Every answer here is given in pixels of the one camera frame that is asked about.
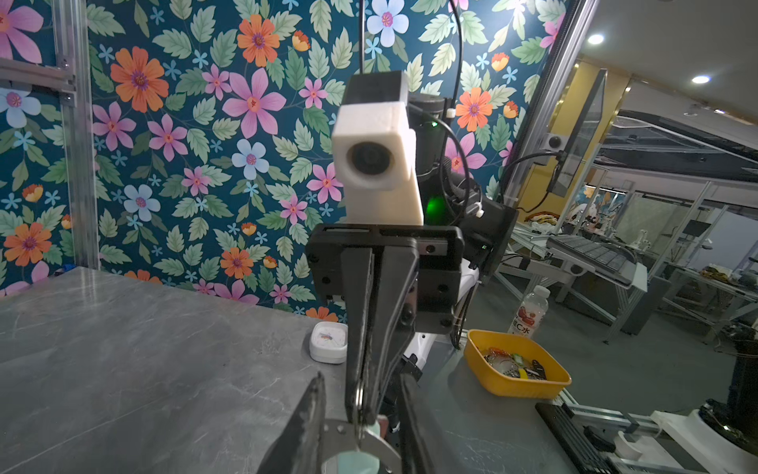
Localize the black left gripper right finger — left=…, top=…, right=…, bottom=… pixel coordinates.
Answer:
left=398, top=374, right=437, bottom=474

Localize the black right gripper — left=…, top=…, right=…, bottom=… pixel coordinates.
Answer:
left=305, top=224, right=464, bottom=425

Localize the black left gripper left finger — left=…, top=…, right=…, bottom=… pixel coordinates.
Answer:
left=257, top=372, right=327, bottom=474

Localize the metal keyring with red grip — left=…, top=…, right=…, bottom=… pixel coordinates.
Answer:
left=319, top=378, right=404, bottom=474

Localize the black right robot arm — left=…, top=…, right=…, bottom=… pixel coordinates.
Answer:
left=305, top=99, right=486, bottom=426

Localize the yellow tray with keys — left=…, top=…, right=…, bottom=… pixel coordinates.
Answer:
left=464, top=330, right=572, bottom=400

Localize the white round object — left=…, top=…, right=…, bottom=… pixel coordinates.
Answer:
left=309, top=321, right=349, bottom=365

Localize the plastic drink bottle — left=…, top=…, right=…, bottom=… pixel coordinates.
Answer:
left=508, top=286, right=551, bottom=339

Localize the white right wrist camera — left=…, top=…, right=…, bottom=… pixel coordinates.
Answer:
left=332, top=71, right=424, bottom=226

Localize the black monitor on frame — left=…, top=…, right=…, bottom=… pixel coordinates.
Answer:
left=548, top=68, right=607, bottom=198

